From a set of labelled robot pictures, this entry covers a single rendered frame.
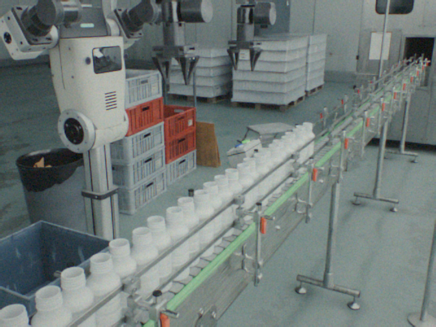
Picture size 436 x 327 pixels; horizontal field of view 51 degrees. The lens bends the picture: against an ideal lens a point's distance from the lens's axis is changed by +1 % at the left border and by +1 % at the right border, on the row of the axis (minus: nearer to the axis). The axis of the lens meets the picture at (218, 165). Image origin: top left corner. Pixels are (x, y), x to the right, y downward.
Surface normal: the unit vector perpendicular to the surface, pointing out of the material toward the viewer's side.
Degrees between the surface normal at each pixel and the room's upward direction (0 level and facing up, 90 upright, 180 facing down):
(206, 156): 98
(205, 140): 102
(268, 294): 0
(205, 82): 89
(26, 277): 90
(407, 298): 0
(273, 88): 90
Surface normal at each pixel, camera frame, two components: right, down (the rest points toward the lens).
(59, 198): 0.43, 0.34
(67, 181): 0.69, 0.29
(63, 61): -0.47, 0.28
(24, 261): 0.88, 0.15
